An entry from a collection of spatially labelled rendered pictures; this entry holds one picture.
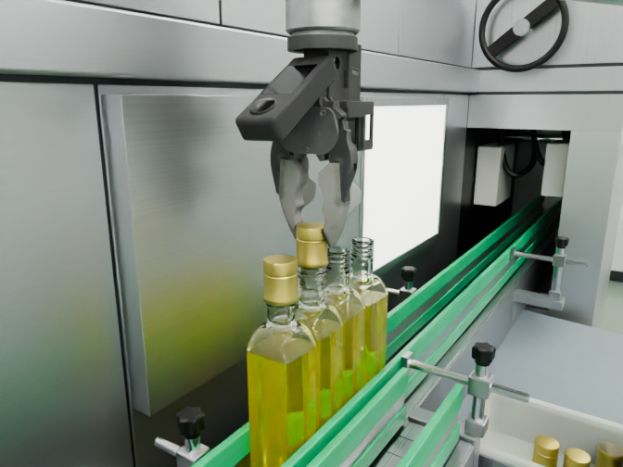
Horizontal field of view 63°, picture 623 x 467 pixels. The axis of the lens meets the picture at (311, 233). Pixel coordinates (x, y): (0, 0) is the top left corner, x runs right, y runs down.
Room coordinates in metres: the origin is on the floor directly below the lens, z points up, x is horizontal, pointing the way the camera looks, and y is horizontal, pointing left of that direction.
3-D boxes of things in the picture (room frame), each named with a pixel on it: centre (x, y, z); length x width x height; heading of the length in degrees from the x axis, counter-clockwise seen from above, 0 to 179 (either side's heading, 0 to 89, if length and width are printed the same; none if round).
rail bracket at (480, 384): (0.61, -0.20, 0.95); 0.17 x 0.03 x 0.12; 56
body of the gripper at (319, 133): (0.55, -0.02, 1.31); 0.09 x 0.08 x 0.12; 147
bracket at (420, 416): (0.61, -0.18, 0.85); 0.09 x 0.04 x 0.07; 56
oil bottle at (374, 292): (0.63, -0.07, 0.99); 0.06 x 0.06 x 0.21; 55
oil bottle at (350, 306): (0.58, -0.03, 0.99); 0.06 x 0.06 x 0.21; 55
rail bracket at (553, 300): (1.14, -0.56, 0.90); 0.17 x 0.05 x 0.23; 56
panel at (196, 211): (0.87, -0.06, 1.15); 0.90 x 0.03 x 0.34; 146
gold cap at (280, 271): (0.48, 0.03, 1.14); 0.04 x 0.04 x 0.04
